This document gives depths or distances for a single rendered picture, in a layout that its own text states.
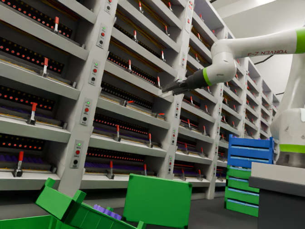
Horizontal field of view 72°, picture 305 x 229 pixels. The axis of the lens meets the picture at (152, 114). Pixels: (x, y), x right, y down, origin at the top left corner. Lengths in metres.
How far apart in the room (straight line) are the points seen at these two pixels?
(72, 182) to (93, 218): 0.40
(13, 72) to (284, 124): 1.08
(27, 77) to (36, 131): 0.21
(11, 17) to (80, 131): 0.50
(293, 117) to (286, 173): 0.24
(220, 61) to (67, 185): 0.87
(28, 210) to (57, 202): 0.37
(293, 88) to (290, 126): 0.29
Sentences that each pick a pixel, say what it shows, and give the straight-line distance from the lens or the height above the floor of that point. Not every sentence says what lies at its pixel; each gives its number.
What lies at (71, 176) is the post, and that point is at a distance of 1.01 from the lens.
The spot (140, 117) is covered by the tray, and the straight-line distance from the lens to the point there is 1.24.
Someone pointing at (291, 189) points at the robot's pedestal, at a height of 0.26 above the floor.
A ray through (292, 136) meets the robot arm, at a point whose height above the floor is 0.46.
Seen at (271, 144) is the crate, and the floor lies 0.51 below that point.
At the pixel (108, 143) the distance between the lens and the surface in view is 1.09.
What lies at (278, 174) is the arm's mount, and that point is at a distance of 0.94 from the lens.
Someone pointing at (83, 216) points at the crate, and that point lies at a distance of 0.62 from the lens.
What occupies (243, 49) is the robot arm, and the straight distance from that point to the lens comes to 1.12.
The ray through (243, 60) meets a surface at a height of 1.67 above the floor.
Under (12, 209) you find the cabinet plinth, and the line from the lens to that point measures 0.99.
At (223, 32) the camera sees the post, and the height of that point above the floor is 1.66.
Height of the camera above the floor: 0.30
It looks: 11 degrees up
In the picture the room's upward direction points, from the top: 9 degrees clockwise
